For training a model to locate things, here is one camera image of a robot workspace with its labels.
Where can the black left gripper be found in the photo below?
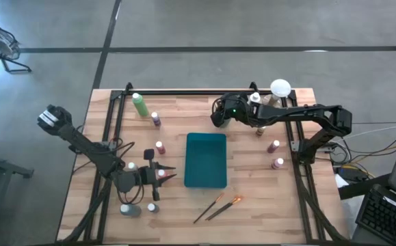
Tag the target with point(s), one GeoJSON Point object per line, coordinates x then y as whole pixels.
{"type": "Point", "coordinates": [134, 179]}

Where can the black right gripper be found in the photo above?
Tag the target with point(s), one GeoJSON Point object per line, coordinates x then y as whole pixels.
{"type": "Point", "coordinates": [237, 111]}

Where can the large grey-blue paint bottle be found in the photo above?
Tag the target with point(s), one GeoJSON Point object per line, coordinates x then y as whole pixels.
{"type": "Point", "coordinates": [132, 211]}

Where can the large green paint bottle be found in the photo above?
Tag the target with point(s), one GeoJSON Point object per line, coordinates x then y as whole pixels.
{"type": "Point", "coordinates": [140, 106]}

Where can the thin black paintbrush orange tip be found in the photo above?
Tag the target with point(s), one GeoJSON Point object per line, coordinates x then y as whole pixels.
{"type": "Point", "coordinates": [208, 208]}

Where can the thick black paintbrush orange bristles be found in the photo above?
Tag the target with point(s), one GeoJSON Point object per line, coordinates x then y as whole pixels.
{"type": "Point", "coordinates": [223, 208]}

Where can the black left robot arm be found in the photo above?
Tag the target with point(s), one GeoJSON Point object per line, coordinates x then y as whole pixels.
{"type": "Point", "coordinates": [91, 150]}

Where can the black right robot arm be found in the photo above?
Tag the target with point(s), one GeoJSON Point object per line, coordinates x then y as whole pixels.
{"type": "Point", "coordinates": [303, 112]}

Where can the small orange paint bottle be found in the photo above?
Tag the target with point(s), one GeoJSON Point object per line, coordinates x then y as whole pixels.
{"type": "Point", "coordinates": [161, 173]}

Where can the small white paint bottle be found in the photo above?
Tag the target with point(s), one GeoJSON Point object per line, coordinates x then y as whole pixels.
{"type": "Point", "coordinates": [131, 166]}

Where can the small grey paint bottle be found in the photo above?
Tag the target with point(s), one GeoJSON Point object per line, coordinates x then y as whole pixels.
{"type": "Point", "coordinates": [153, 207]}

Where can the small yellow ochre paint bottle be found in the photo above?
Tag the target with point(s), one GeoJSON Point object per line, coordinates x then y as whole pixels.
{"type": "Point", "coordinates": [260, 131]}

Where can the small purple paint bottle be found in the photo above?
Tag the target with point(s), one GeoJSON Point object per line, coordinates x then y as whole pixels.
{"type": "Point", "coordinates": [156, 119]}

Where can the small dark red paint bottle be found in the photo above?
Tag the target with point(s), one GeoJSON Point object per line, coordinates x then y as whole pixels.
{"type": "Point", "coordinates": [272, 147]}

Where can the small pink paint bottle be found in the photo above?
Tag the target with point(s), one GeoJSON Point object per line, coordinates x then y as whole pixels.
{"type": "Point", "coordinates": [277, 164]}

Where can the teal plastic bin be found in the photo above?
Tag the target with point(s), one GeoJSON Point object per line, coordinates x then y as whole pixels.
{"type": "Point", "coordinates": [206, 160]}

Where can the white flood light bulb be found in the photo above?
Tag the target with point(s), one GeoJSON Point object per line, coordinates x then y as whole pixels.
{"type": "Point", "coordinates": [280, 87]}

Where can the black power strip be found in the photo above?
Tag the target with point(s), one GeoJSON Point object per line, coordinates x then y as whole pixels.
{"type": "Point", "coordinates": [351, 173]}

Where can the dark grey metal stand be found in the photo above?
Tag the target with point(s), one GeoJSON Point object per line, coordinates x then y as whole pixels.
{"type": "Point", "coordinates": [2, 166]}

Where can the black side desk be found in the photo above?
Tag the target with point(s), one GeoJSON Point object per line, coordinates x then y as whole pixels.
{"type": "Point", "coordinates": [362, 187]}

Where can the black keyboard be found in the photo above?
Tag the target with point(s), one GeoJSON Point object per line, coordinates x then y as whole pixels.
{"type": "Point", "coordinates": [385, 218]}

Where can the black aluminium rig frame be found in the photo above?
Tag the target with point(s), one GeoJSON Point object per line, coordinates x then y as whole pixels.
{"type": "Point", "coordinates": [170, 92]}

